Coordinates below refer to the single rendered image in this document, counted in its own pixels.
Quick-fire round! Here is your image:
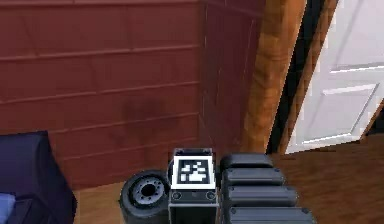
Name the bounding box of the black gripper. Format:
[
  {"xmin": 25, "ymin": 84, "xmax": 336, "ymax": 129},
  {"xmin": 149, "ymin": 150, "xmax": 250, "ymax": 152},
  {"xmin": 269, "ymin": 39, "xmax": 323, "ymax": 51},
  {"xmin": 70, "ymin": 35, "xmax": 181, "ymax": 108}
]
[{"xmin": 119, "ymin": 169, "xmax": 172, "ymax": 224}]

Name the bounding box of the dark blue sofa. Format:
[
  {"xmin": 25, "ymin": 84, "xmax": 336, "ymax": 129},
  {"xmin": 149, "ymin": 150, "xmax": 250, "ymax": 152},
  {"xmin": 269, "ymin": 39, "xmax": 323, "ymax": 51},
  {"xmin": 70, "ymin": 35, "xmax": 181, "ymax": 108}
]
[{"xmin": 0, "ymin": 130, "xmax": 78, "ymax": 224}]

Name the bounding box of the white panelled room door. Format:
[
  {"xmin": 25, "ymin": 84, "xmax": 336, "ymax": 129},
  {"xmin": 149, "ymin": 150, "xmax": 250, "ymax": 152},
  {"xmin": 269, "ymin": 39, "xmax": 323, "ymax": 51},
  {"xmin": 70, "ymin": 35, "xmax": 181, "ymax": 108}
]
[{"xmin": 285, "ymin": 0, "xmax": 384, "ymax": 155}]

